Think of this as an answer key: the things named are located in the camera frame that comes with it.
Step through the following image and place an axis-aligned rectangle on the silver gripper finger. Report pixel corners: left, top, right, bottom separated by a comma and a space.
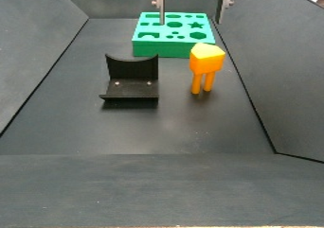
217, 0, 233, 24
151, 0, 165, 25

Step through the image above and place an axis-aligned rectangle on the orange three prong block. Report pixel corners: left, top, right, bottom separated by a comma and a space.
190, 43, 225, 95

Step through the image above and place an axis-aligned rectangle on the green shape sorting board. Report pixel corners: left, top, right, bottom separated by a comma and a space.
131, 12, 216, 58

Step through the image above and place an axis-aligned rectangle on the black curved bracket stand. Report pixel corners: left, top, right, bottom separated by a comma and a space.
100, 55, 159, 100

